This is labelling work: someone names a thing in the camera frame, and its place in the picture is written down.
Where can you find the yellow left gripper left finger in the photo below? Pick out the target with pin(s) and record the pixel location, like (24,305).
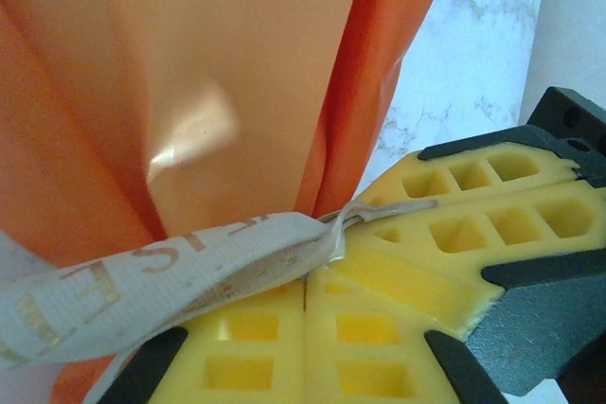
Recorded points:
(237,352)

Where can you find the orange wrapping paper sheet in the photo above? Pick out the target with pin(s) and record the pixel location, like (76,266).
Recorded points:
(189,44)

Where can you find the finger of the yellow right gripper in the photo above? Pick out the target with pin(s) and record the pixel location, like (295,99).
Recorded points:
(473,172)
(473,233)

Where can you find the cream ribbon with gold print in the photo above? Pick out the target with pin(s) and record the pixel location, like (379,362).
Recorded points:
(142,276)

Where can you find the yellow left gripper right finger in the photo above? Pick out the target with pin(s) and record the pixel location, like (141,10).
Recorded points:
(379,366)

